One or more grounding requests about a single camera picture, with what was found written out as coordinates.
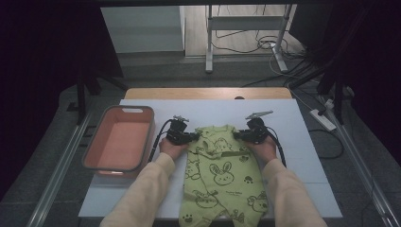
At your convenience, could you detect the green printed baby romper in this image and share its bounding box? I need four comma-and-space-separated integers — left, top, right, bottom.
178, 124, 269, 227

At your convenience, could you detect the white power strip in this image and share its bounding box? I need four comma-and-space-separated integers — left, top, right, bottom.
309, 108, 338, 132

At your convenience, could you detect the hand-held gripper cable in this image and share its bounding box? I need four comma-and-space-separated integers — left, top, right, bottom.
148, 118, 174, 164
266, 126, 288, 168

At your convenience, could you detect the person's right hand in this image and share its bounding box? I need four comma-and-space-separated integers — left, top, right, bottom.
244, 135, 278, 165

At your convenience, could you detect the white metal desk frame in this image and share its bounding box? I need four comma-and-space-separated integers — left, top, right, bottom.
204, 4, 294, 74

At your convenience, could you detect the left hand-held gripper cable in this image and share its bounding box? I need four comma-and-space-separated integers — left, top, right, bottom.
148, 118, 174, 164

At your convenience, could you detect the black looped floor cable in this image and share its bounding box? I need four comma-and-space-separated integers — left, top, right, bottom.
307, 128, 344, 160

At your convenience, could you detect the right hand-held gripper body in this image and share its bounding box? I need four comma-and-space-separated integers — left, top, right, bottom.
242, 110, 274, 146

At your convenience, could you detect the white cabinet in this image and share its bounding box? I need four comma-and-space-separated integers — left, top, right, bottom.
100, 6, 185, 54

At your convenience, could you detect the black curtain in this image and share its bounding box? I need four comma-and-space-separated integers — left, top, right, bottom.
0, 0, 124, 202
289, 0, 401, 165

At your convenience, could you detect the black tripod stand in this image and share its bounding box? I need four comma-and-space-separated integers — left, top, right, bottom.
75, 62, 129, 126
288, 56, 348, 126

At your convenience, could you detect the right hand-held gripper cable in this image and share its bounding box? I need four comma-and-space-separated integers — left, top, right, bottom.
266, 126, 288, 168

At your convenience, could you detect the pink plastic basket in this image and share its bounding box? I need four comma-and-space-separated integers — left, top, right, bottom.
81, 104, 156, 179

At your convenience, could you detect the tangle of black floor cables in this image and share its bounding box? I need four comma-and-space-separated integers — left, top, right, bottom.
211, 4, 305, 61

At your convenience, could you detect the aluminium floor rail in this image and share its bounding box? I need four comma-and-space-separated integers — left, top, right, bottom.
318, 94, 401, 227
26, 110, 96, 227

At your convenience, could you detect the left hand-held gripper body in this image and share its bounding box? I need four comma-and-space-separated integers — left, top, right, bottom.
165, 114, 192, 146

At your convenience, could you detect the person's left hand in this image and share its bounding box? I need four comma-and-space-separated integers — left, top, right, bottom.
159, 137, 190, 162

